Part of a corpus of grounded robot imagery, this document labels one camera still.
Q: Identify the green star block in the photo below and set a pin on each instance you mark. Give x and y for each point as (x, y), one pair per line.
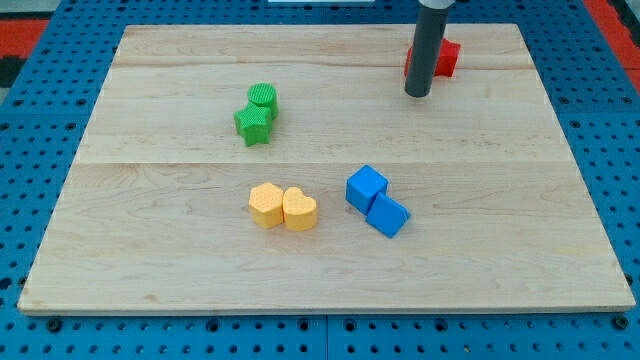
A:
(254, 124)

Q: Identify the green circle block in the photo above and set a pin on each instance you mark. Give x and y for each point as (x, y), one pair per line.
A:
(264, 95)

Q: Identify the yellow heart block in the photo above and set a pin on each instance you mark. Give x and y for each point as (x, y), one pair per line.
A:
(300, 211)

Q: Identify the blue cube block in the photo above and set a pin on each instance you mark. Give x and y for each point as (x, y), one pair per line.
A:
(363, 186)

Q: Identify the yellow hexagon block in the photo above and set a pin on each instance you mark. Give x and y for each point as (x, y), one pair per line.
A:
(266, 205)

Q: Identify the blue triangular block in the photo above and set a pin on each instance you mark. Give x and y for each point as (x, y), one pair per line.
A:
(387, 215)

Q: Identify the light wooden board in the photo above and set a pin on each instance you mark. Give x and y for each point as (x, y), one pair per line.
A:
(153, 218)

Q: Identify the red block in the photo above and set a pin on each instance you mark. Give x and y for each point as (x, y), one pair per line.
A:
(444, 63)

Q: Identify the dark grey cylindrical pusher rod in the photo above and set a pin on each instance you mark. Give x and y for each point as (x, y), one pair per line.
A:
(429, 32)

